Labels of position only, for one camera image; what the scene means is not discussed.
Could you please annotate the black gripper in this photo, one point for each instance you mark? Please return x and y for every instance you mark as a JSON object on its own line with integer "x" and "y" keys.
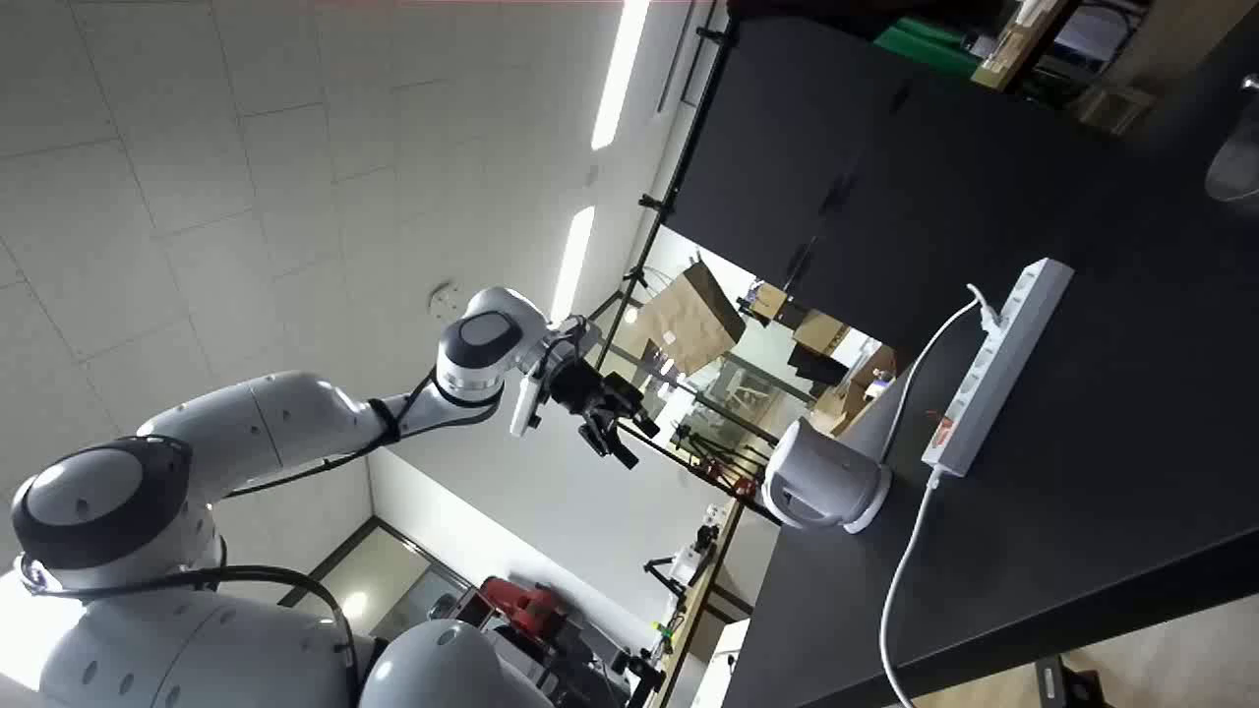
{"x": 579, "y": 385}

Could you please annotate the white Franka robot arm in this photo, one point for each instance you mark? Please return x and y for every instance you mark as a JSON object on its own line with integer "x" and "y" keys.
{"x": 259, "y": 418}

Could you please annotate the white power strip adapter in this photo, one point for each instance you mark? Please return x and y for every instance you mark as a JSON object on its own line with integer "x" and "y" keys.
{"x": 1004, "y": 359}

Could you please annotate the long ceiling light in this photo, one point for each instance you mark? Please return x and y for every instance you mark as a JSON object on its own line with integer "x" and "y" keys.
{"x": 573, "y": 261}
{"x": 620, "y": 73}

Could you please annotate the white electric kettle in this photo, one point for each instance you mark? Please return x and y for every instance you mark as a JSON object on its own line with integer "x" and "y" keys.
{"x": 827, "y": 480}

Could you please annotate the red machine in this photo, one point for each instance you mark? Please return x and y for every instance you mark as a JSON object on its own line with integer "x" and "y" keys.
{"x": 515, "y": 610}

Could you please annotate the black backdrop pole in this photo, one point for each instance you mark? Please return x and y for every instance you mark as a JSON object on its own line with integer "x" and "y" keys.
{"x": 668, "y": 157}

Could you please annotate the black backdrop panel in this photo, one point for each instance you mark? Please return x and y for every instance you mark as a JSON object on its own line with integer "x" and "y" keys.
{"x": 810, "y": 157}

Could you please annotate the grey round object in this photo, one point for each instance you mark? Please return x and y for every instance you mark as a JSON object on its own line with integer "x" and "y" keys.
{"x": 1236, "y": 161}

